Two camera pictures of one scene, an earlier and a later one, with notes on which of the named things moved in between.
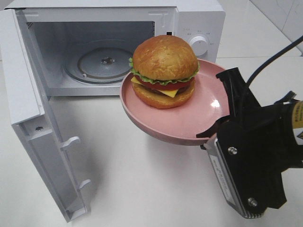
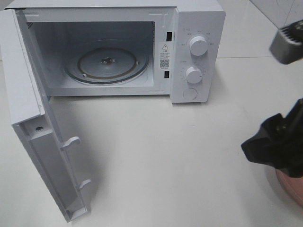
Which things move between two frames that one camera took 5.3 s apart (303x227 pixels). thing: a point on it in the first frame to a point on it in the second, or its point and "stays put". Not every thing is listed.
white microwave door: x=31 y=117 stays put
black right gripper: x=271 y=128 to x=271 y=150
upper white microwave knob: x=199 y=45 stays put
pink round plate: x=182 y=125 to x=294 y=184
